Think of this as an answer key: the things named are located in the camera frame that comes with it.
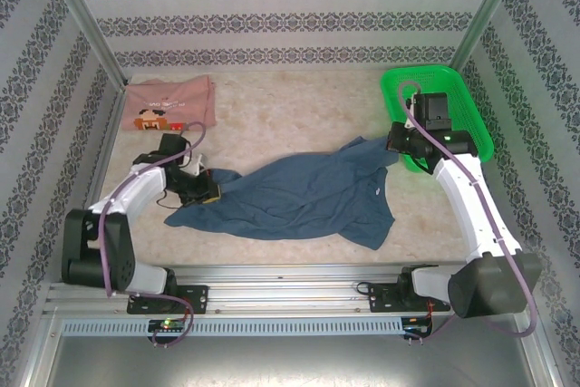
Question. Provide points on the black mount plate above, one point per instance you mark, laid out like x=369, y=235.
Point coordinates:
x=195, y=298
x=380, y=298

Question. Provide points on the blue t-shirt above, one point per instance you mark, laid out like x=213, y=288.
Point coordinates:
x=294, y=196

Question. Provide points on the left circuit board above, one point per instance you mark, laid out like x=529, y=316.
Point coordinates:
x=167, y=325

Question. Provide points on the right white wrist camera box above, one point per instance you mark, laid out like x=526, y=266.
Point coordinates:
x=409, y=115

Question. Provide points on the right aluminium side rail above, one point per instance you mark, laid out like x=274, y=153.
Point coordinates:
x=489, y=190

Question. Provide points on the right circuit board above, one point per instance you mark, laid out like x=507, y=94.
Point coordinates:
x=414, y=326

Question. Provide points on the aluminium side rail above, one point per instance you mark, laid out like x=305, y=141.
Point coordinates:
x=105, y=142
x=489, y=190

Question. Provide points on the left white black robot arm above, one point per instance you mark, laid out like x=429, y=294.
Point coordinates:
x=131, y=187

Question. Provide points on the aluminium frame post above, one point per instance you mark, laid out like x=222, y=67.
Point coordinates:
x=484, y=15
x=84, y=15

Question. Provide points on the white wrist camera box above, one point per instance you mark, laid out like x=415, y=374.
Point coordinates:
x=409, y=115
x=198, y=165

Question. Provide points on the green plastic basket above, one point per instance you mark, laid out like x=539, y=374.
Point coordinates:
x=462, y=101

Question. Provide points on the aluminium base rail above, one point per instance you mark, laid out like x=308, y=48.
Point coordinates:
x=281, y=292

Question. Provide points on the left black mount plate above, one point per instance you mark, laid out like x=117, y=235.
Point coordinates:
x=195, y=298

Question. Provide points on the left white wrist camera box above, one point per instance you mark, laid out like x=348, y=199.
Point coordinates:
x=198, y=165

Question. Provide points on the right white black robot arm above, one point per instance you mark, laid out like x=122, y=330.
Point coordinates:
x=471, y=206

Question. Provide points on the circuit board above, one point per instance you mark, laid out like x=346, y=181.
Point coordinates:
x=414, y=326
x=167, y=325

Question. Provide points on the right black mount plate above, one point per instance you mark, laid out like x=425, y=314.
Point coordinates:
x=380, y=298

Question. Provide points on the left aluminium side rail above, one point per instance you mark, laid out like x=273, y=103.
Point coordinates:
x=105, y=142

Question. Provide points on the right aluminium frame post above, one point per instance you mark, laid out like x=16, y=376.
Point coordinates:
x=484, y=15

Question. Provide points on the left aluminium frame post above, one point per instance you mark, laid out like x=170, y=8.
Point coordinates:
x=84, y=15

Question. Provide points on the grey metal sheet tray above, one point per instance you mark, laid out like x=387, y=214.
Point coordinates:
x=290, y=364

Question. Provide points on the pink pixel-print t-shirt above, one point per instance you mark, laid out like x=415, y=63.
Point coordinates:
x=181, y=92

